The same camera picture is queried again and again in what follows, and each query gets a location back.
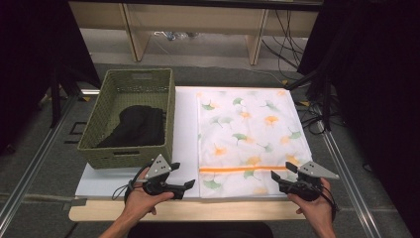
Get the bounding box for black metal stand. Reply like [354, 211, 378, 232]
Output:
[285, 65, 333, 132]
[49, 65, 62, 128]

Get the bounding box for hand-held gripper black cable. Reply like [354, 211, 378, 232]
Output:
[318, 184, 341, 222]
[111, 165, 150, 203]

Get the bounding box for white leaf-print mesh laundry bag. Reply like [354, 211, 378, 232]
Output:
[196, 88, 313, 199]

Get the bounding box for black cables on floor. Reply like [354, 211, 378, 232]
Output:
[295, 98, 331, 137]

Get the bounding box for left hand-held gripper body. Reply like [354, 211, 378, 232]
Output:
[142, 153, 186, 201]

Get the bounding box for white board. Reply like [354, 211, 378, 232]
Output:
[74, 85, 315, 200]

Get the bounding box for right hand-held gripper black cable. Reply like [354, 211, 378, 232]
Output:
[318, 184, 341, 222]

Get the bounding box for black curtain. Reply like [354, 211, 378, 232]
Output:
[296, 0, 420, 238]
[0, 0, 102, 153]

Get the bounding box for black cloth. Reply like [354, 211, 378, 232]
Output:
[95, 104, 166, 149]

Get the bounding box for clear plastic bag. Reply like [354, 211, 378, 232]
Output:
[153, 30, 202, 42]

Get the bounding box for green woven basket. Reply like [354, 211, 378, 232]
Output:
[76, 67, 176, 171]

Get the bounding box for person's left hand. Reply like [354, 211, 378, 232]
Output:
[123, 167, 175, 217]

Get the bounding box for black cables under shelf unit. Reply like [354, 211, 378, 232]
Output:
[261, 9, 305, 72]

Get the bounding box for aluminium floor rail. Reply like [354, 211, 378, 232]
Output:
[0, 95, 78, 229]
[316, 120, 384, 238]

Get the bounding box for person's right hand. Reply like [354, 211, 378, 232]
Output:
[286, 178, 335, 229]

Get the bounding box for light wooden shelf unit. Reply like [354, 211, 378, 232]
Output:
[68, 1, 320, 66]

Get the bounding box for left hand-held gripper black cable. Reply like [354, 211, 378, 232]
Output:
[111, 165, 150, 203]

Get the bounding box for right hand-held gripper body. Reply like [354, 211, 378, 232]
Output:
[279, 161, 341, 202]

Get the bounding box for person's dark clothing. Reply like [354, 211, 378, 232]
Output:
[128, 221, 275, 238]

